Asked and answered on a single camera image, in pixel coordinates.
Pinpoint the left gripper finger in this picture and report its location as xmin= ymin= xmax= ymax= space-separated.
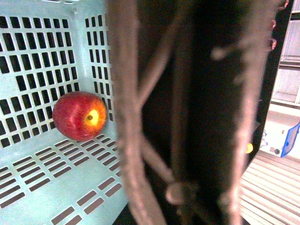
xmin=107 ymin=0 xmax=281 ymax=225

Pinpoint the red yellow apple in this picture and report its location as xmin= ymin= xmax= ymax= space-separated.
xmin=52 ymin=91 xmax=107 ymax=141

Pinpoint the light blue plastic basket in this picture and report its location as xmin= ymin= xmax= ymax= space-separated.
xmin=0 ymin=0 xmax=127 ymax=225

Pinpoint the yellow lemon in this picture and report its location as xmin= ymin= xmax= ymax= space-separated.
xmin=246 ymin=143 xmax=254 ymax=154

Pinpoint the white chest freezer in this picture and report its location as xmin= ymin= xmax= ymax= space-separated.
xmin=260 ymin=119 xmax=300 ymax=159

